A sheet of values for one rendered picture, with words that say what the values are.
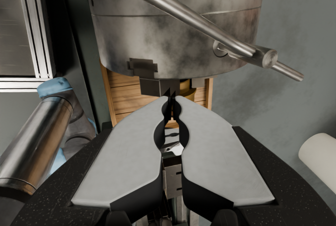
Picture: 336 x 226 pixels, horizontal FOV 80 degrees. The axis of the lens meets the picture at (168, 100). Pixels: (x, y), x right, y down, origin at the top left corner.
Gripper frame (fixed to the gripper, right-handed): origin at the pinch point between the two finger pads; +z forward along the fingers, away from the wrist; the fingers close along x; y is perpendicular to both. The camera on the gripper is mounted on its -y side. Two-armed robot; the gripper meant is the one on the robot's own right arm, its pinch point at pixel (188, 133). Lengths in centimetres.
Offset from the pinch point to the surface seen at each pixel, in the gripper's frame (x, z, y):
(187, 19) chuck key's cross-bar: 26.0, -9.5, -32.5
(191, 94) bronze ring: 4.1, -1.0, -14.1
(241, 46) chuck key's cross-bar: 23.0, -2.3, -29.0
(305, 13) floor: -108, 140, -14
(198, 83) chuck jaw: 2.5, 1.2, -15.8
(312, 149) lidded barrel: -94, 186, 133
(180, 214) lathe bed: -21, 4, 70
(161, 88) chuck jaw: 11.9, -9.2, -20.3
